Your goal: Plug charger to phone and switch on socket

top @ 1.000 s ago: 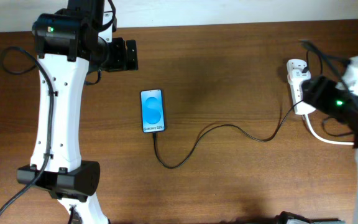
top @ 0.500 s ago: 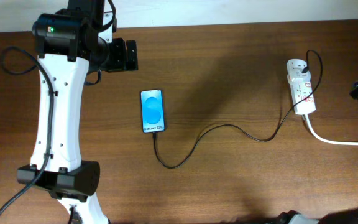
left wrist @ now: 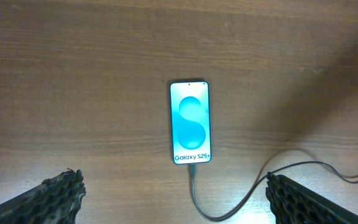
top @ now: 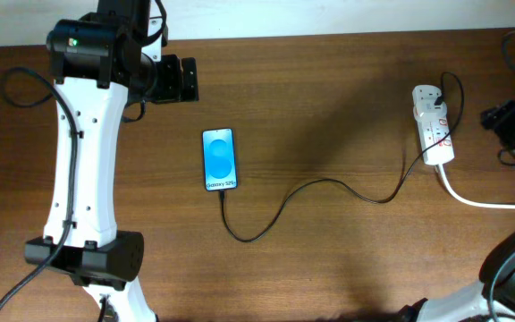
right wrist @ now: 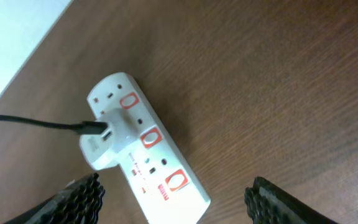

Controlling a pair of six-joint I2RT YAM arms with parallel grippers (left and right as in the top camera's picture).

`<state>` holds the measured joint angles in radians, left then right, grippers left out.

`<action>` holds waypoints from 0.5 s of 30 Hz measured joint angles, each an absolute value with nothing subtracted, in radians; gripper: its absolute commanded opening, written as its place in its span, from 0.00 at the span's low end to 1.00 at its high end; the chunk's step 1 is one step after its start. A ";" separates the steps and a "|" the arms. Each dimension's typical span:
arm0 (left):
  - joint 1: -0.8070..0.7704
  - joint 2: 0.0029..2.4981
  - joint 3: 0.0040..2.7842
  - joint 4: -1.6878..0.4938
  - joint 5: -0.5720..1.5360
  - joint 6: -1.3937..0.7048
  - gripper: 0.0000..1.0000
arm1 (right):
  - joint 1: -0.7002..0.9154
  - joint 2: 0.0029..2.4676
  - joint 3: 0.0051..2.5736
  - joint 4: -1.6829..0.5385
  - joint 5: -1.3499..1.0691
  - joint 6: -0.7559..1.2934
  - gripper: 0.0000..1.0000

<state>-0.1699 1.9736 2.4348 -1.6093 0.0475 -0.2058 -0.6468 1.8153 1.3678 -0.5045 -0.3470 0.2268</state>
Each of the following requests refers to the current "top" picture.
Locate blue screen Galaxy smartphone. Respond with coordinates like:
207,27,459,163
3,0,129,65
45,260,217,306
202,128,238,191

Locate black USB charging cable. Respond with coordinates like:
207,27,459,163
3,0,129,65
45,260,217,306
218,71,466,244

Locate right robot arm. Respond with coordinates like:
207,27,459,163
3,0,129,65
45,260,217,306
397,100,515,322

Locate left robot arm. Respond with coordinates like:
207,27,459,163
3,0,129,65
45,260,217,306
24,1,198,321

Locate white USB charger plug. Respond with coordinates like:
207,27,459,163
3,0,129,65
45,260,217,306
413,98,447,123

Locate white power strip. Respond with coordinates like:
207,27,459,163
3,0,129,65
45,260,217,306
412,85,454,166

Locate white power strip cord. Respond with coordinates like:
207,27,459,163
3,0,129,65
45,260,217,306
435,163,515,213

